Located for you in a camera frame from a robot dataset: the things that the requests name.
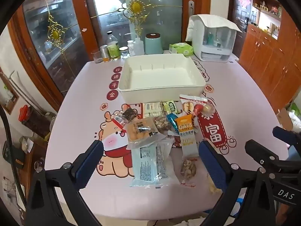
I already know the green tissue pack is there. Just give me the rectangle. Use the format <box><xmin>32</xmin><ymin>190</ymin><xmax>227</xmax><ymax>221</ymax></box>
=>
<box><xmin>169</xmin><ymin>42</ymin><xmax>194</xmax><ymax>57</ymax></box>

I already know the silver tin can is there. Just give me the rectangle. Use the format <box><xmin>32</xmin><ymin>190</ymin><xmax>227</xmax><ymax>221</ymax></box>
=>
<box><xmin>100</xmin><ymin>45</ymin><xmax>111</xmax><ymax>63</ymax></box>

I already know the white plastic bottle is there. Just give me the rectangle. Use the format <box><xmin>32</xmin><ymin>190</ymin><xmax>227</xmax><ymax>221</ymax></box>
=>
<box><xmin>135</xmin><ymin>34</ymin><xmax>145</xmax><ymax>56</ymax></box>

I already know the blue and white wrapper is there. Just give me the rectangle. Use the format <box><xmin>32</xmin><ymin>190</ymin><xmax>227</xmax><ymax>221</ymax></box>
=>
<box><xmin>166</xmin><ymin>112</ymin><xmax>180</xmax><ymax>132</ymax></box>

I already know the dark entrance door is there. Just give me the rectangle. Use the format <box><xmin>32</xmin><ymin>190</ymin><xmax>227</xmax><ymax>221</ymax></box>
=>
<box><xmin>228</xmin><ymin>0</ymin><xmax>253</xmax><ymax>32</ymax></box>

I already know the glass bottle with green label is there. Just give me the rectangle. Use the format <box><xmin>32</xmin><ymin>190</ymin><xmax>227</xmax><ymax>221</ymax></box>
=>
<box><xmin>106</xmin><ymin>31</ymin><xmax>121</xmax><ymax>60</ymax></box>

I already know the light blue clear packet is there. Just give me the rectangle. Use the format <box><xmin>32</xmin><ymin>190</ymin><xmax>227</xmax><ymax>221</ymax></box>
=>
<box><xmin>130</xmin><ymin>138</ymin><xmax>179</xmax><ymax>189</ymax></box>

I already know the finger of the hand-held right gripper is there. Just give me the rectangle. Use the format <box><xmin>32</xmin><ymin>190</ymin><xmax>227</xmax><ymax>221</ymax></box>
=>
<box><xmin>245</xmin><ymin>139</ymin><xmax>292</xmax><ymax>173</ymax></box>
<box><xmin>273</xmin><ymin>126</ymin><xmax>301</xmax><ymax>150</ymax></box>

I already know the orange oat bar packet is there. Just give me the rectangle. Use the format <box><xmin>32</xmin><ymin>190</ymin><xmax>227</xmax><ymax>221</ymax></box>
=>
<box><xmin>175</xmin><ymin>114</ymin><xmax>200</xmax><ymax>158</ymax></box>

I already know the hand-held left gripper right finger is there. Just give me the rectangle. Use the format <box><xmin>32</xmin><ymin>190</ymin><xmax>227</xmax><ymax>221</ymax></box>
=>
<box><xmin>199</xmin><ymin>140</ymin><xmax>283</xmax><ymax>226</ymax></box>

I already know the small glass cup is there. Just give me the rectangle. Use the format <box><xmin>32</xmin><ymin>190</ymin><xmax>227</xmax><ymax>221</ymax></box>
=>
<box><xmin>91</xmin><ymin>49</ymin><xmax>103</xmax><ymax>64</ymax></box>

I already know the pale jelly cup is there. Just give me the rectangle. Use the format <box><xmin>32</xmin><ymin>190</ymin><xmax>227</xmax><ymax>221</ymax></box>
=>
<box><xmin>203</xmin><ymin>104</ymin><xmax>215</xmax><ymax>116</ymax></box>

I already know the pale yellow snack packet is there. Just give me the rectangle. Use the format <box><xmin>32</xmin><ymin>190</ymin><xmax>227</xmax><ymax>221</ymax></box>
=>
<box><xmin>207</xmin><ymin>172</ymin><xmax>223</xmax><ymax>195</ymax></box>

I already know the clear nut bar packet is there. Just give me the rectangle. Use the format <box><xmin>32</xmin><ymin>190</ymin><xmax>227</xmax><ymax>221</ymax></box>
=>
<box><xmin>180</xmin><ymin>157</ymin><xmax>198</xmax><ymax>186</ymax></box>

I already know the cardboard box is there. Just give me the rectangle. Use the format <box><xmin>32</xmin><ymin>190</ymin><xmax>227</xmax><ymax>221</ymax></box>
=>
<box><xmin>276</xmin><ymin>107</ymin><xmax>294</xmax><ymax>132</ymax></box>

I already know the clear packet with dark snack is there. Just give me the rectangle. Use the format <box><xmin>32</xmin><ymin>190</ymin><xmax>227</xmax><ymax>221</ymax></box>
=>
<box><xmin>112</xmin><ymin>108</ymin><xmax>139</xmax><ymax>131</ymax></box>

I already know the wooden cabinet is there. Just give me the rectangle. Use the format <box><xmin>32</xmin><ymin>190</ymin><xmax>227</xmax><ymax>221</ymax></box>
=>
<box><xmin>239</xmin><ymin>0</ymin><xmax>301</xmax><ymax>113</ymax></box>

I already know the white cloth cover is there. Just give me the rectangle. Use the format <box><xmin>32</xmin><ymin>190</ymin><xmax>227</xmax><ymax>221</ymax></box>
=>
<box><xmin>185</xmin><ymin>14</ymin><xmax>242</xmax><ymax>43</ymax></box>

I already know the clear nut cluster packet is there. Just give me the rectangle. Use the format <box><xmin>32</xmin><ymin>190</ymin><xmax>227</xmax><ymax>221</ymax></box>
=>
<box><xmin>153</xmin><ymin>115</ymin><xmax>176</xmax><ymax>134</ymax></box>

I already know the small gold door ornament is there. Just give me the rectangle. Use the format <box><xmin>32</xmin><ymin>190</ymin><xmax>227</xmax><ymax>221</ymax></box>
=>
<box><xmin>46</xmin><ymin>5</ymin><xmax>78</xmax><ymax>54</ymax></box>

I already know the white red-edged snack packet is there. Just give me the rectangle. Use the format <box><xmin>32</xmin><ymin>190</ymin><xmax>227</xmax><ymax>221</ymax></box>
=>
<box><xmin>141</xmin><ymin>102</ymin><xmax>164</xmax><ymax>118</ymax></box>

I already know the green snack packet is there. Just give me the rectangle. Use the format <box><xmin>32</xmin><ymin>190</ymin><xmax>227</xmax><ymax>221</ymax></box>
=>
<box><xmin>162</xmin><ymin>100</ymin><xmax>180</xmax><ymax>113</ymax></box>

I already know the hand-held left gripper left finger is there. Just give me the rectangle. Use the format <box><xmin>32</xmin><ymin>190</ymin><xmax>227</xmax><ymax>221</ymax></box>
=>
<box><xmin>25</xmin><ymin>140</ymin><xmax>105</xmax><ymax>226</ymax></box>

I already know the mint green canister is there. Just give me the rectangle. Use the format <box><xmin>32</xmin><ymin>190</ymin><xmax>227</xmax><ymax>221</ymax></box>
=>
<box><xmin>144</xmin><ymin>33</ymin><xmax>163</xmax><ymax>55</ymax></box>

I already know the white plastic bin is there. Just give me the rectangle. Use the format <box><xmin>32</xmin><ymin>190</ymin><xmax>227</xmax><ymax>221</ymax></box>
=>
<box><xmin>118</xmin><ymin>53</ymin><xmax>206</xmax><ymax>102</ymax></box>

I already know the black cable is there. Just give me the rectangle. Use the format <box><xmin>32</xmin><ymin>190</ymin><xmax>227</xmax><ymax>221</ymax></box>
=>
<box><xmin>0</xmin><ymin>107</ymin><xmax>25</xmax><ymax>217</ymax></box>

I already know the wooden wall niche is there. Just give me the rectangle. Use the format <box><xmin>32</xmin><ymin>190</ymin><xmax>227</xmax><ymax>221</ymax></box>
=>
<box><xmin>0</xmin><ymin>68</ymin><xmax>20</xmax><ymax>115</ymax></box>

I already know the apple print snack packet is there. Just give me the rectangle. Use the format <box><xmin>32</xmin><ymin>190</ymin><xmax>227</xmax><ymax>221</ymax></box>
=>
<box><xmin>179</xmin><ymin>94</ymin><xmax>208</xmax><ymax>116</ymax></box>

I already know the wooden framed glass door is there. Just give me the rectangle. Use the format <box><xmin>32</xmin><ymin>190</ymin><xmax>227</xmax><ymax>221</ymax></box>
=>
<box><xmin>83</xmin><ymin>0</ymin><xmax>211</xmax><ymax>63</ymax></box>
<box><xmin>9</xmin><ymin>0</ymin><xmax>94</xmax><ymax>111</ymax></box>

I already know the clear bread packet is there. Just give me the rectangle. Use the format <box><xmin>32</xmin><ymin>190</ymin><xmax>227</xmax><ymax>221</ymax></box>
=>
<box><xmin>123</xmin><ymin>118</ymin><xmax>168</xmax><ymax>150</ymax></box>

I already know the brown red snack wrapper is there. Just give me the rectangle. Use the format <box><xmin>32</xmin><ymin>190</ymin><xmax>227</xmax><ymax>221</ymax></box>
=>
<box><xmin>168</xmin><ymin>133</ymin><xmax>186</xmax><ymax>149</ymax></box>

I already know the large gold door ornament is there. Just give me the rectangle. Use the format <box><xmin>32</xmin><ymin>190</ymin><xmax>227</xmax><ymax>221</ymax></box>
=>
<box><xmin>90</xmin><ymin>0</ymin><xmax>182</xmax><ymax>34</ymax></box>

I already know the red lid jar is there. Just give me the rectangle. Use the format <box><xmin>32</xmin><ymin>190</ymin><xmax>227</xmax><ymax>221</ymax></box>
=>
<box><xmin>19</xmin><ymin>105</ymin><xmax>51</xmax><ymax>138</ymax></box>

